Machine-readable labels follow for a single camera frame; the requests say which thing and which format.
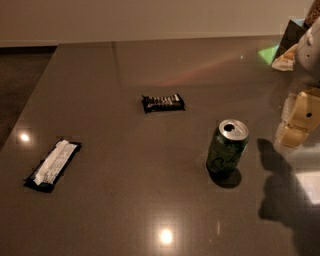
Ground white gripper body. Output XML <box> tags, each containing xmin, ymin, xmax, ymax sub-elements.
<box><xmin>295</xmin><ymin>18</ymin><xmax>320</xmax><ymax>84</ymax></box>

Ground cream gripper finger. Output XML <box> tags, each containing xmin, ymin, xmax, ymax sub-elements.
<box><xmin>278</xmin><ymin>91</ymin><xmax>320</xmax><ymax>148</ymax></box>
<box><xmin>281</xmin><ymin>93</ymin><xmax>297</xmax><ymax>122</ymax></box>

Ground green soda can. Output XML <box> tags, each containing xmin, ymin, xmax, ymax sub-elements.
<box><xmin>206</xmin><ymin>119</ymin><xmax>249</xmax><ymax>176</ymax></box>

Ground black snack bag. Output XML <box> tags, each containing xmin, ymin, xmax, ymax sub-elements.
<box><xmin>274</xmin><ymin>19</ymin><xmax>307</xmax><ymax>58</ymax></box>

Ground black candy bar wrapper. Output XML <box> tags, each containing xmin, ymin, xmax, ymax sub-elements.
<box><xmin>142</xmin><ymin>94</ymin><xmax>185</xmax><ymax>113</ymax></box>

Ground black and white snack bar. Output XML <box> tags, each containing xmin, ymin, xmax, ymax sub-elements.
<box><xmin>25</xmin><ymin>138</ymin><xmax>82</xmax><ymax>193</ymax></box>

